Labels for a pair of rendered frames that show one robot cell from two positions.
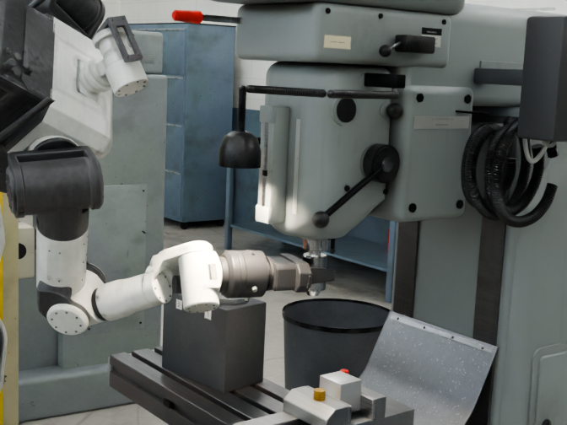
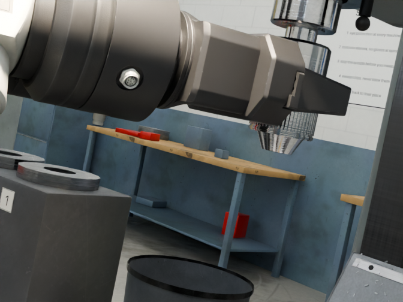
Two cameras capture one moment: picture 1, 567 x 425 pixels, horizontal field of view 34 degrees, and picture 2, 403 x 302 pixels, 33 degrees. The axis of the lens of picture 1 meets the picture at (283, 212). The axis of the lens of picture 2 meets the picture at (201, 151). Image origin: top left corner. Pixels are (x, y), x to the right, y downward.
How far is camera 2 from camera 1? 1.30 m
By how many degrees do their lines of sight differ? 8
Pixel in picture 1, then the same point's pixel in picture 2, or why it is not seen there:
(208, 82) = not seen: hidden behind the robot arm
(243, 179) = (101, 156)
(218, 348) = (15, 275)
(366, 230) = (203, 213)
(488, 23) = not seen: outside the picture
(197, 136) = (66, 112)
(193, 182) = (56, 152)
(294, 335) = (138, 292)
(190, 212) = not seen: hidden behind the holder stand
